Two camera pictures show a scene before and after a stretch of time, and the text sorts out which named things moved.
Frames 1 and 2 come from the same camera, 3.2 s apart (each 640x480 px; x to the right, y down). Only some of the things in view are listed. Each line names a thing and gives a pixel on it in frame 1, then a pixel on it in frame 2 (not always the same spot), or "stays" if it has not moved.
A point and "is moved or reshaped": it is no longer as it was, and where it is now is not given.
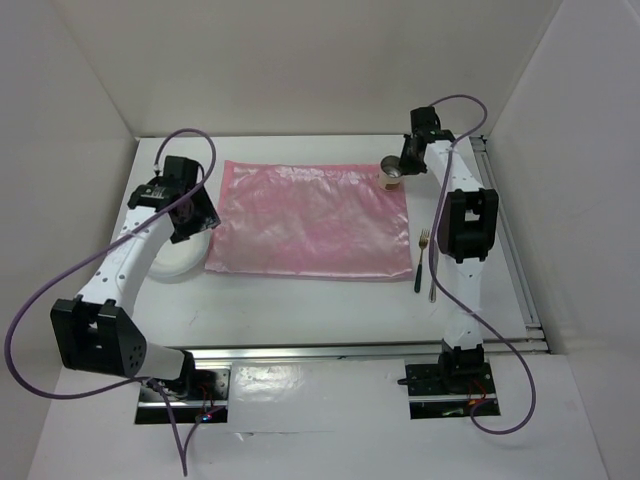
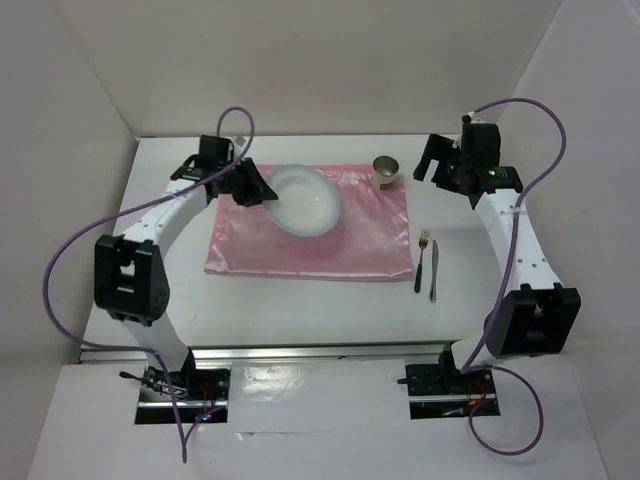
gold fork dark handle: [419, 274] stays
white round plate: [178, 261] to [308, 202]
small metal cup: [389, 172] is moved or reshaped
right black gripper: [408, 168] to [434, 150]
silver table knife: [433, 282] stays
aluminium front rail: [313, 353] stays
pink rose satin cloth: [311, 220] stays
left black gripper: [206, 217] to [261, 190]
